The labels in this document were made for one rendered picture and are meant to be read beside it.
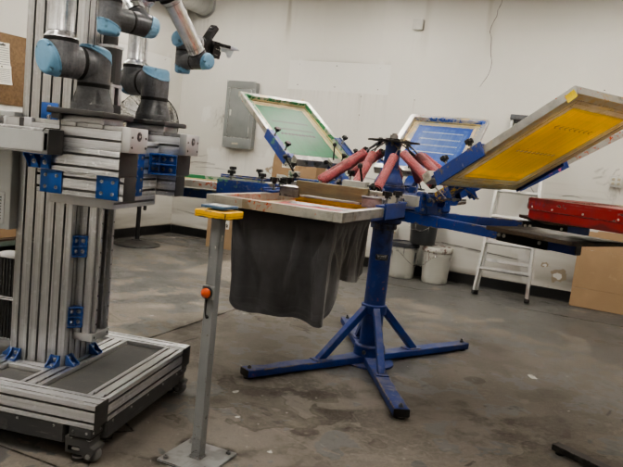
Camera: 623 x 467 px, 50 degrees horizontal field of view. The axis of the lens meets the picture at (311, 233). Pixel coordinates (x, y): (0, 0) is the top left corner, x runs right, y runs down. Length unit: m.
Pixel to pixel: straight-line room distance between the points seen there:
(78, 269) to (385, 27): 5.30
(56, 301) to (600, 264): 5.26
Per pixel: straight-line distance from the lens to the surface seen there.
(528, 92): 7.09
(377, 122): 7.40
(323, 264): 2.59
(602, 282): 6.94
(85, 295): 2.90
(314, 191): 3.11
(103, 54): 2.58
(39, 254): 2.92
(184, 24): 3.15
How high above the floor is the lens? 1.20
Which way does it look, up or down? 7 degrees down
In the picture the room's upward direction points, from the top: 6 degrees clockwise
